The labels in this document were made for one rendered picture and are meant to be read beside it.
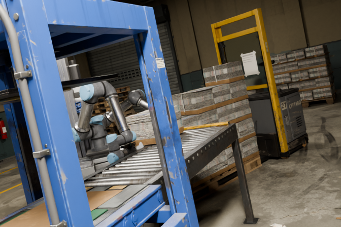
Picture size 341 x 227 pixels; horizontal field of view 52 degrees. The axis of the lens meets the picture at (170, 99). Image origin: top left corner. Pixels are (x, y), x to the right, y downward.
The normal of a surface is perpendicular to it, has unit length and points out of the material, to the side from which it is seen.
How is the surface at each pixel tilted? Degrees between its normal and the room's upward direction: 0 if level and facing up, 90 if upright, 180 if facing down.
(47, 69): 90
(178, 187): 90
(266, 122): 90
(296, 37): 90
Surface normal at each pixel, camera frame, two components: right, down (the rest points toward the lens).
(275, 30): -0.44, 0.15
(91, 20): 0.87, -0.16
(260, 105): -0.74, 0.19
